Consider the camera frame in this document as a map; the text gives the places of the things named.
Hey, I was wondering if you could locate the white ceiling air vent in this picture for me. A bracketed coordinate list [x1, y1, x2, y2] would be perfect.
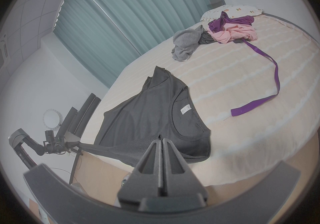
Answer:
[0, 33, 11, 69]

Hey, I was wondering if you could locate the white printed pillow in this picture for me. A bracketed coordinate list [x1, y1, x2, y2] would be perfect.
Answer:
[200, 5, 264, 22]

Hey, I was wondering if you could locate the purple garment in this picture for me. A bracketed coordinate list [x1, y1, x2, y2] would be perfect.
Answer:
[208, 11, 280, 117]

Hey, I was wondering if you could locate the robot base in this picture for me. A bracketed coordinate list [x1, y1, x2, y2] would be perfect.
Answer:
[114, 174, 137, 208]

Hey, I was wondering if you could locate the black patterned garment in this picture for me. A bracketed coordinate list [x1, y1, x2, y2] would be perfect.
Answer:
[197, 30, 217, 44]

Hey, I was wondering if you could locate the grey garment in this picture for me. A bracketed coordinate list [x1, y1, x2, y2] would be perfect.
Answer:
[171, 25, 205, 62]

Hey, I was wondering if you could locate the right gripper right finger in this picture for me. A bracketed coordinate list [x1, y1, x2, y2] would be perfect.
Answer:
[162, 138, 209, 200]

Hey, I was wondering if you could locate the pink garment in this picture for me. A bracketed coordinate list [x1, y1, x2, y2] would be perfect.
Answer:
[211, 24, 258, 44]

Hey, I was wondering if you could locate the blue-green curtain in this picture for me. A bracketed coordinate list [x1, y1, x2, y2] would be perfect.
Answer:
[52, 0, 140, 88]
[75, 0, 215, 56]

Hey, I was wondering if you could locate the black T-shirt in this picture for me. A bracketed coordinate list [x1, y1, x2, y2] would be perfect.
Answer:
[77, 66, 212, 168]

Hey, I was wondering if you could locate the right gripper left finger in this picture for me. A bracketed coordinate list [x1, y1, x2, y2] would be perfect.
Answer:
[117, 138, 162, 200]

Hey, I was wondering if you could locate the bed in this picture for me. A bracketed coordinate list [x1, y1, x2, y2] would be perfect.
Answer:
[69, 0, 320, 186]

